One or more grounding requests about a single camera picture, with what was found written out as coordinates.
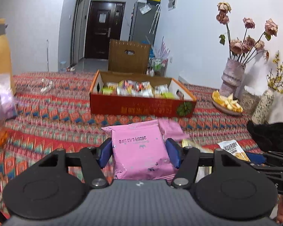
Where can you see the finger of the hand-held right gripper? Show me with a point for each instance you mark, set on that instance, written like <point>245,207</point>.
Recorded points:
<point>268,167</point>
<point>256,157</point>

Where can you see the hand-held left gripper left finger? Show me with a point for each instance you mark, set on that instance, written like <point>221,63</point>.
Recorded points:
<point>106,151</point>

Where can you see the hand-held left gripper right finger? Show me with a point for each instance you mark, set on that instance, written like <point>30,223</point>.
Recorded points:
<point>173,153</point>

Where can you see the white yellow snack packet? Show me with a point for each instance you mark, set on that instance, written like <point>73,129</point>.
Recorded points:
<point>228,147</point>

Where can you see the pink snack packet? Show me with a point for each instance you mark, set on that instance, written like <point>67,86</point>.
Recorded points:
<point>174,130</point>
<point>139,150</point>

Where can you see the orange cardboard box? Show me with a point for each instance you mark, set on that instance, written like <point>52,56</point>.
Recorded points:
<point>136,107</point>

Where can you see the cluster of mixed snacks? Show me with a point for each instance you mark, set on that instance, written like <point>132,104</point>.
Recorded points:
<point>136,89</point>

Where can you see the black cloth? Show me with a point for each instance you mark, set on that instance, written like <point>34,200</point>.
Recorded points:
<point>271,135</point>

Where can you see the floral patterned vase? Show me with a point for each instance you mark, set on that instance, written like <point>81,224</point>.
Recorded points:
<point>263,107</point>

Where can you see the bowl of orange peels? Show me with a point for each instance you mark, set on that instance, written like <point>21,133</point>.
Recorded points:
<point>227,103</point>

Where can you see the pink textured vase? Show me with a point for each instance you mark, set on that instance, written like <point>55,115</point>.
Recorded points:
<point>232,77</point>

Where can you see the yellow flower branches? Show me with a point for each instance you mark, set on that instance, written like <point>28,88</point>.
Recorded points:
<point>280,77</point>

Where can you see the storage rack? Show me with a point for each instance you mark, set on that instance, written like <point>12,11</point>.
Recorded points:
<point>156,67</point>

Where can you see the clear plastic wrapper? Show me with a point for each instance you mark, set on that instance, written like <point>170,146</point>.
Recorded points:
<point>43,87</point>

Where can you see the brown cardboard box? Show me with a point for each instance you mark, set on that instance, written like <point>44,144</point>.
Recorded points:
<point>129,61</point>

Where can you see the plastic floor jar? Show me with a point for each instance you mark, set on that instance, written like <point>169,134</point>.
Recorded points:
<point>62,66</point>

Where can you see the purple tissue pack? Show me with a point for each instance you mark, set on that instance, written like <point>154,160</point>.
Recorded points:
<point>11,111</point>

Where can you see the dried pink roses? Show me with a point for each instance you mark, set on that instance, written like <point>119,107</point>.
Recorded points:
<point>237,46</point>

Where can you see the dark entrance door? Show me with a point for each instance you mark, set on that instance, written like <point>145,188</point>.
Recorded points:
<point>103,33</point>

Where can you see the grey refrigerator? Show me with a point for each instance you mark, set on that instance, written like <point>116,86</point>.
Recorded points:
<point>141,26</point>

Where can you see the folded umbrella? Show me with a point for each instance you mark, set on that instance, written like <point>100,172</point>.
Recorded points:
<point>155,18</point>

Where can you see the yellow thermos jug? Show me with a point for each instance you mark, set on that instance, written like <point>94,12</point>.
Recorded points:
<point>0,56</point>

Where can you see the plastic bag on refrigerator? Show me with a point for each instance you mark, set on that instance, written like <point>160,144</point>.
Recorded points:
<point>145,9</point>

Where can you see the purple wall decal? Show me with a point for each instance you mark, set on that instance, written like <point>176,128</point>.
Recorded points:
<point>164,48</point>

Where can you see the wall picture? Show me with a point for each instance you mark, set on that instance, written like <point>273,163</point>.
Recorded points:
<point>172,1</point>

